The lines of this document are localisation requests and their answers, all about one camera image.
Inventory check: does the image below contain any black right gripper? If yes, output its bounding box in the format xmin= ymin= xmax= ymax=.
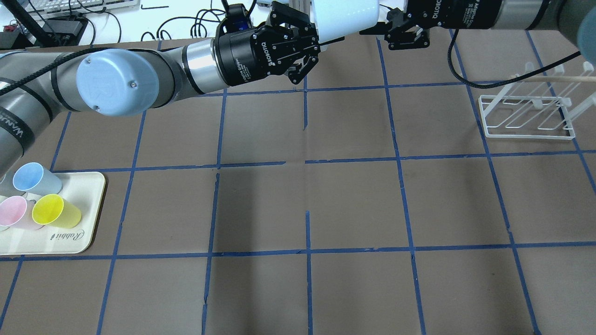
xmin=359 ymin=0 xmax=503 ymax=51

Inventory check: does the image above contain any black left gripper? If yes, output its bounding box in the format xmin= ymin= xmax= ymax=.
xmin=215 ymin=1 xmax=328 ymax=87

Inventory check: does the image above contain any light blue cup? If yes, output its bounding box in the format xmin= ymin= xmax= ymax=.
xmin=312 ymin=0 xmax=379 ymax=44

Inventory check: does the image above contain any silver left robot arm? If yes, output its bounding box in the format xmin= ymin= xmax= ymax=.
xmin=0 ymin=1 xmax=321 ymax=174

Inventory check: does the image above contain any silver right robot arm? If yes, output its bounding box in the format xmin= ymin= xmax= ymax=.
xmin=360 ymin=0 xmax=595 ymax=53

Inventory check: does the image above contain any yellow cup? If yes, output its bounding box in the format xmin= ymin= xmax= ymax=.
xmin=32 ymin=194 xmax=82 ymax=229

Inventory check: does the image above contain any pink cup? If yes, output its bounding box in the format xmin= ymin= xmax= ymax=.
xmin=0 ymin=196 xmax=43 ymax=231

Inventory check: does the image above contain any cream plastic tray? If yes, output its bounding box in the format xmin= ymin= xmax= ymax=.
xmin=0 ymin=172 xmax=107 ymax=256

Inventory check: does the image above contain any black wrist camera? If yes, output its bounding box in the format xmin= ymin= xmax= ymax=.
xmin=224 ymin=3 xmax=254 ymax=33

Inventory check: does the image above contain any white wire cup rack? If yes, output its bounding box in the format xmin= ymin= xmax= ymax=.
xmin=477 ymin=61 xmax=595 ymax=140

